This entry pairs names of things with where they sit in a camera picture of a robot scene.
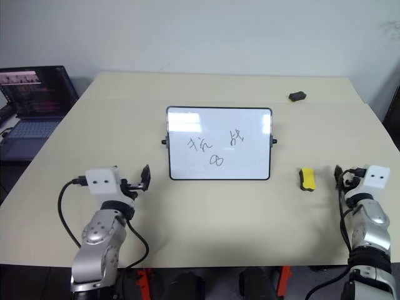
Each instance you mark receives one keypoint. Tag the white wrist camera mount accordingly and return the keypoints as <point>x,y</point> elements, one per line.
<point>376,179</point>
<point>101,181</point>

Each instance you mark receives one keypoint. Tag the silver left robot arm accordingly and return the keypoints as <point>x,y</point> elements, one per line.
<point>97,237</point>

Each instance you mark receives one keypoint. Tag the small framed whiteboard on stand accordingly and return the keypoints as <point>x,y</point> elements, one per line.
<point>218,140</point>

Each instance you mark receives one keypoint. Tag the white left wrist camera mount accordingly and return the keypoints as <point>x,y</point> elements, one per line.
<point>101,181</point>

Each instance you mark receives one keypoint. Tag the small black block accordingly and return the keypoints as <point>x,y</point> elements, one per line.
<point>297,96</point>

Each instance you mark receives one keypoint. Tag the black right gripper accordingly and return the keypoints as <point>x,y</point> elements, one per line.
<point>351,178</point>

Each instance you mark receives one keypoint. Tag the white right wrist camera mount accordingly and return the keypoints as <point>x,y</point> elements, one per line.
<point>376,179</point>

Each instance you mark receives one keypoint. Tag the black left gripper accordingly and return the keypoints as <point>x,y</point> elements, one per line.
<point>128,188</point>

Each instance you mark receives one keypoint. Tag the open laptop with lit screen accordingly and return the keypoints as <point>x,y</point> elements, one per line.
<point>34,103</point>

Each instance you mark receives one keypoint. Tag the red table leg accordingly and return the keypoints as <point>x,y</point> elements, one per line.
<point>285,281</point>
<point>144,284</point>

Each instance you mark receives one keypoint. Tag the yellow and black board eraser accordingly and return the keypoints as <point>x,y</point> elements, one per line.
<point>307,179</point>

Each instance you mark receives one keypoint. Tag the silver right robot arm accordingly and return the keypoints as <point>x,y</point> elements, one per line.
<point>372,237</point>

